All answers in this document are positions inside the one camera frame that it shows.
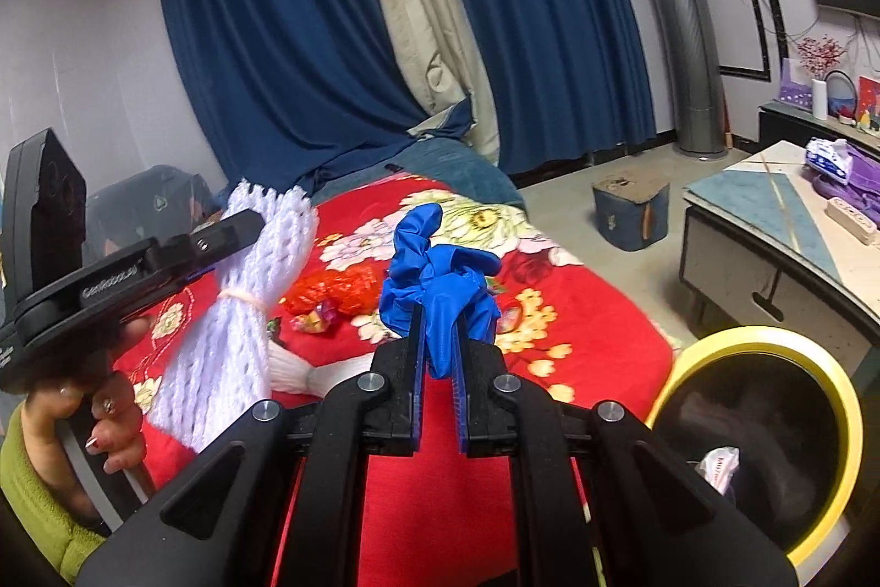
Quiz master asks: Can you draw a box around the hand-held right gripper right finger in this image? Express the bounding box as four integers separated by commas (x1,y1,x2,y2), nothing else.
450,315,802,587

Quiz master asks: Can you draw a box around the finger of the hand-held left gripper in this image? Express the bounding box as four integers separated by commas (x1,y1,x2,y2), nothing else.
159,211,266,286

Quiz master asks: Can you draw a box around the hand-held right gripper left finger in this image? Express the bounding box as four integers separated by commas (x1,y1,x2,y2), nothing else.
75,305,427,587

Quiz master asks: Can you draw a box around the white foam net bundle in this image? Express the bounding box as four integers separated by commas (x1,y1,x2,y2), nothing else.
141,181,321,452

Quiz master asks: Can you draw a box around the yellow trash bin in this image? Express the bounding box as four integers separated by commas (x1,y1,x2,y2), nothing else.
645,326,865,568

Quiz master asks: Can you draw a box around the person's left forearm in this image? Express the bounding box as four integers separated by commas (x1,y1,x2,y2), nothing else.
0,408,106,585

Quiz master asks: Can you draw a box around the person's left hand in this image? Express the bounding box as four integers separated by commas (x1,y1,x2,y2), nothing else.
20,315,156,523

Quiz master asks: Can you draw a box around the white cloth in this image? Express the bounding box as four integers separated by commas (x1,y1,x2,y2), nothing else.
267,342,367,404

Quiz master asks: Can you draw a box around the colourful candy wrapper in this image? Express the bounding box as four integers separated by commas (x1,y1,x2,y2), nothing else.
289,308,338,334

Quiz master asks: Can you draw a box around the red crumpled plastic wrapper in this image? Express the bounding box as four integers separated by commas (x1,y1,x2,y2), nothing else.
280,265,381,320

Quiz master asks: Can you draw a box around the red floral blanket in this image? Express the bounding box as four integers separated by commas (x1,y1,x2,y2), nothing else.
110,178,675,587

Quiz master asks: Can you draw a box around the dark blue curtain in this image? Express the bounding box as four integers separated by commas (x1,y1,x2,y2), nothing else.
412,0,658,176
155,0,477,193

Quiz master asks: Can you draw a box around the blue bed cover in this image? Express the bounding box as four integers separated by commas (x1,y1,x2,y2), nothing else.
302,136,527,211

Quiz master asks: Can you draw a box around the blue storage stool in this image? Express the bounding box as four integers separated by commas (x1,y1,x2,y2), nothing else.
592,169,672,251

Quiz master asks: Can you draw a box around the white pink wrapper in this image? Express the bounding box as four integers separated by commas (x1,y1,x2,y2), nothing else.
694,445,741,496

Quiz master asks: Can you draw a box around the beige curtain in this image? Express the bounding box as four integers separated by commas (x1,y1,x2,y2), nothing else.
340,0,500,162

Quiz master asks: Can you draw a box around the white and blue coffee table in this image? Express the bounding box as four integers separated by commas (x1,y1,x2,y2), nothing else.
679,140,880,404

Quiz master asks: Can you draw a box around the dark television stand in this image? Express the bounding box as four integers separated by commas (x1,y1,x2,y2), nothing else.
758,102,880,155

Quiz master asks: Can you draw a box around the silver tower air conditioner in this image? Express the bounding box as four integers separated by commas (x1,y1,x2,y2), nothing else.
624,0,730,157

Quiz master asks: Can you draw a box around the white power strip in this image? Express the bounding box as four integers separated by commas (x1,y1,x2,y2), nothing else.
827,196,880,245

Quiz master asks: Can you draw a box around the tissue pack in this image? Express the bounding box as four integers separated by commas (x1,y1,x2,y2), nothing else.
806,136,854,179

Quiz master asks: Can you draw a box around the purple box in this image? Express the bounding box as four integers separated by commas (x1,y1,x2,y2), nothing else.
775,57,816,107

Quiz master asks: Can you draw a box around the purple bag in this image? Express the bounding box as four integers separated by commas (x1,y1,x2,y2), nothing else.
811,150,880,204

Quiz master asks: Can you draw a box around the round ornament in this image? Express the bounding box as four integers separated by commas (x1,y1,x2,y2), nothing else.
823,70,857,124

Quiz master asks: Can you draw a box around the colourful picture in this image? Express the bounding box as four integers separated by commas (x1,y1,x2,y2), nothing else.
856,74,880,135

